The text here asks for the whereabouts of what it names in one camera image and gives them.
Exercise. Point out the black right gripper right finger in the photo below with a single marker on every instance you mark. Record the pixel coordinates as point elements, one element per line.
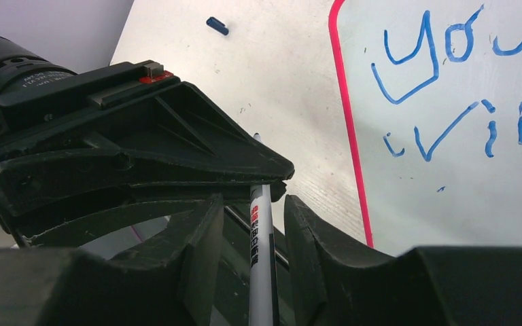
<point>337,280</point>

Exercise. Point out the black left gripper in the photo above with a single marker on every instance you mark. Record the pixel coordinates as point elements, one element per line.
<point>134,159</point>

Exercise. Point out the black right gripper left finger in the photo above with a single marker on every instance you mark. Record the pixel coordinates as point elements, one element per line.
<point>167,280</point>

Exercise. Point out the white whiteboard marker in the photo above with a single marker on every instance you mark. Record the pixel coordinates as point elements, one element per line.
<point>263,296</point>

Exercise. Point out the blue marker cap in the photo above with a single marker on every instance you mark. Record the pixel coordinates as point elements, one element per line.
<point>217,25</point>

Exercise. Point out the pink framed whiteboard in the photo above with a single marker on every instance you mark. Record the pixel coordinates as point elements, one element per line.
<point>432,96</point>

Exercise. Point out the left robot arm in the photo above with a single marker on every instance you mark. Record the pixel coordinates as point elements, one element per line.
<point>84,155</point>

